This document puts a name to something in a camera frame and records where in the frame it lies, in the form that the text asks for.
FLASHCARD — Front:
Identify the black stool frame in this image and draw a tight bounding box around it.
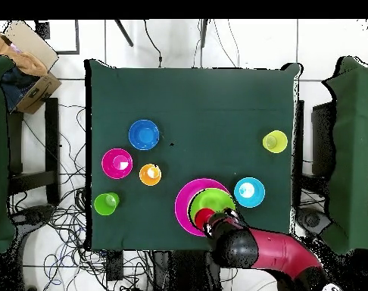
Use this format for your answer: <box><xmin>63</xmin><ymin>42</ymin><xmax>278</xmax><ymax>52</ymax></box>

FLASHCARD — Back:
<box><xmin>6</xmin><ymin>97</ymin><xmax>61</xmax><ymax>207</ymax></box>

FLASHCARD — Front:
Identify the cardboard box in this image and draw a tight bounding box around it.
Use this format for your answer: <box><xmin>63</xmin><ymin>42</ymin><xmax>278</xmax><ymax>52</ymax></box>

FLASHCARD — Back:
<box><xmin>0</xmin><ymin>20</ymin><xmax>63</xmax><ymax>115</ymax></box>

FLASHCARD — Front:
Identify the black floor frame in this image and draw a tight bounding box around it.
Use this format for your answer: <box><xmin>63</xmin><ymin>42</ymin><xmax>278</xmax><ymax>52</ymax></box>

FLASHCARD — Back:
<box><xmin>35</xmin><ymin>19</ymin><xmax>81</xmax><ymax>55</ymax></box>

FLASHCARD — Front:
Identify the large green bowl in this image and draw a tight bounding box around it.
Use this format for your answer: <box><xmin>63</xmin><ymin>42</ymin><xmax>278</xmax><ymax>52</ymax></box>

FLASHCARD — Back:
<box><xmin>189</xmin><ymin>187</ymin><xmax>237</xmax><ymax>227</ymax></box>

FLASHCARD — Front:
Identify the large pink bowl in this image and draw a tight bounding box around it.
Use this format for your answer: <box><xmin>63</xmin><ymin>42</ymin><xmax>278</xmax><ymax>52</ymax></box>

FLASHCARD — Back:
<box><xmin>174</xmin><ymin>177</ymin><xmax>231</xmax><ymax>238</ymax></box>

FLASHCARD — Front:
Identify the black floor cable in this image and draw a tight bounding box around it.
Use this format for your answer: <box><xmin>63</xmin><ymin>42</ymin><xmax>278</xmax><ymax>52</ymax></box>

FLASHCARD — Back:
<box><xmin>142</xmin><ymin>19</ymin><xmax>164</xmax><ymax>68</ymax></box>

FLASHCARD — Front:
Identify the orange cup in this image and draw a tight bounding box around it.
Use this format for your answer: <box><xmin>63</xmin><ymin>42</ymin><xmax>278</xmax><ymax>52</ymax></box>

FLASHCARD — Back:
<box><xmin>139</xmin><ymin>163</ymin><xmax>163</xmax><ymax>186</ymax></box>

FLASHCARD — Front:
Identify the black box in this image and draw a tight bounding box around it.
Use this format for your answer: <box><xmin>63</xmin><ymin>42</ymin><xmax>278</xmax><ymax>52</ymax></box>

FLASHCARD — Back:
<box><xmin>310</xmin><ymin>101</ymin><xmax>336</xmax><ymax>177</ymax></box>

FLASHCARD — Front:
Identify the small cyan bowl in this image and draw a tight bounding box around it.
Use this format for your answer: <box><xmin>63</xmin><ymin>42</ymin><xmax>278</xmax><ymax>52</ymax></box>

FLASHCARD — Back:
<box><xmin>233</xmin><ymin>177</ymin><xmax>266</xmax><ymax>209</ymax></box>

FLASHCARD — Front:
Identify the black tripod leg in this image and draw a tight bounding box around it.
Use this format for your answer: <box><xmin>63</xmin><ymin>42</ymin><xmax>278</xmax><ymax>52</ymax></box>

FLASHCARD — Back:
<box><xmin>114</xmin><ymin>19</ymin><xmax>135</xmax><ymax>48</ymax></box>
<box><xmin>199</xmin><ymin>19</ymin><xmax>209</xmax><ymax>49</ymax></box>

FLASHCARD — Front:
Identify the red cup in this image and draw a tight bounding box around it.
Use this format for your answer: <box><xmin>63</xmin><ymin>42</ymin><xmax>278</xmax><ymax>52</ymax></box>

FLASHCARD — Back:
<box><xmin>194</xmin><ymin>208</ymin><xmax>216</xmax><ymax>232</ymax></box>

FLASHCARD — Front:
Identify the black power strip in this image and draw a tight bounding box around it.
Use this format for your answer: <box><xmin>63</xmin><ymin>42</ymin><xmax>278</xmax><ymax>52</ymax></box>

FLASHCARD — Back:
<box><xmin>106</xmin><ymin>250</ymin><xmax>125</xmax><ymax>282</ymax></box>

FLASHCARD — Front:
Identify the small magenta bowl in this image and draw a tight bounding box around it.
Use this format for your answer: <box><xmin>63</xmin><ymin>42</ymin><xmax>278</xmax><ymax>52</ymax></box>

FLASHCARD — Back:
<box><xmin>101</xmin><ymin>147</ymin><xmax>134</xmax><ymax>180</ymax></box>

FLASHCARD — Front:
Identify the small blue bowl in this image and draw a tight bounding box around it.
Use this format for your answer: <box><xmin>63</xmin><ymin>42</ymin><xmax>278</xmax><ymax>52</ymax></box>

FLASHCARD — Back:
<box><xmin>128</xmin><ymin>118</ymin><xmax>161</xmax><ymax>152</ymax></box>

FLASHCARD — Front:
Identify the tall green cup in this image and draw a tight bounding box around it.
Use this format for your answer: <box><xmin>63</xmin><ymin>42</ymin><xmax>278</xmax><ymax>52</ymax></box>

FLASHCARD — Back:
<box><xmin>93</xmin><ymin>192</ymin><xmax>120</xmax><ymax>217</ymax></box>

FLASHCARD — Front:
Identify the grey chair base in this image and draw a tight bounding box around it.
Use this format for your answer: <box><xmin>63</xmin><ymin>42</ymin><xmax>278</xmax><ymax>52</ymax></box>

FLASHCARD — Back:
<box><xmin>11</xmin><ymin>204</ymin><xmax>56</xmax><ymax>227</ymax></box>
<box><xmin>295</xmin><ymin>207</ymin><xmax>333</xmax><ymax>240</ymax></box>

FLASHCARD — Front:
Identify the dark green tablecloth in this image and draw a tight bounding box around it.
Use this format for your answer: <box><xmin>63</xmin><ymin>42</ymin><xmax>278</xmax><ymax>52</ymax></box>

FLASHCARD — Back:
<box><xmin>84</xmin><ymin>58</ymin><xmax>303</xmax><ymax>252</ymax></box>

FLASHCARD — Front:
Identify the yellow cup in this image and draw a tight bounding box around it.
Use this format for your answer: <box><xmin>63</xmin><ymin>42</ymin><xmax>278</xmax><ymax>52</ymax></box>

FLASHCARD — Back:
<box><xmin>261</xmin><ymin>130</ymin><xmax>288</xmax><ymax>155</ymax></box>

